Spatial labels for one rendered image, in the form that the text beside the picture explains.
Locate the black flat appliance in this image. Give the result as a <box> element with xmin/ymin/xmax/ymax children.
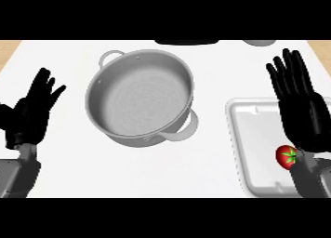
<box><xmin>154</xmin><ymin>39</ymin><xmax>222</xmax><ymax>46</ymax></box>

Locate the grey metal pot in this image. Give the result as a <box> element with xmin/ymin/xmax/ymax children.
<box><xmin>84</xmin><ymin>48</ymin><xmax>202</xmax><ymax>149</ymax></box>

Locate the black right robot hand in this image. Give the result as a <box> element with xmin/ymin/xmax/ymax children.
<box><xmin>264</xmin><ymin>47</ymin><xmax>331</xmax><ymax>154</ymax></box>

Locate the white plastic tray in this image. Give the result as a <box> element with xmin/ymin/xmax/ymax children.
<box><xmin>225</xmin><ymin>96</ymin><xmax>331</xmax><ymax>199</ymax></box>

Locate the red tomato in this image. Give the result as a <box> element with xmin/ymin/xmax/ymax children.
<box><xmin>275</xmin><ymin>144</ymin><xmax>300</xmax><ymax>171</ymax></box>

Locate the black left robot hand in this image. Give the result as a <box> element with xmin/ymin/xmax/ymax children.
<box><xmin>0</xmin><ymin>67</ymin><xmax>68</xmax><ymax>151</ymax></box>

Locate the grey round object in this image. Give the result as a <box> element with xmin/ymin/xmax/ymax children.
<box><xmin>242</xmin><ymin>39</ymin><xmax>279</xmax><ymax>47</ymax></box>

